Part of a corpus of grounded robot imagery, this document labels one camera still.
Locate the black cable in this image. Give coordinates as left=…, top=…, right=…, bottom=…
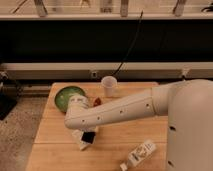
left=112, top=10, right=144, bottom=77

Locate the small red object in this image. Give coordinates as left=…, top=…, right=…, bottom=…
left=93, top=98, right=102, bottom=107

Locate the black eraser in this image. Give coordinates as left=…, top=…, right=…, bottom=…
left=82, top=132, right=96, bottom=144

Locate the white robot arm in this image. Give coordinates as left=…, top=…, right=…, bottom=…
left=65, top=79, right=213, bottom=171

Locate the translucent plastic cup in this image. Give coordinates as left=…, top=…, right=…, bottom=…
left=101, top=76, right=117, bottom=97

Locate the white plastic bottle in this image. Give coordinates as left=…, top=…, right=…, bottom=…
left=120, top=140, right=157, bottom=171

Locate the green bowl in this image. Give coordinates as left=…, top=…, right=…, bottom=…
left=54, top=86, right=85, bottom=113

